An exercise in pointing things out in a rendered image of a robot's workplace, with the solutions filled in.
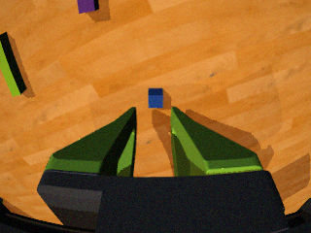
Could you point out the purple rod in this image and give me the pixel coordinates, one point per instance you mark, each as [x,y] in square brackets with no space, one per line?
[85,6]

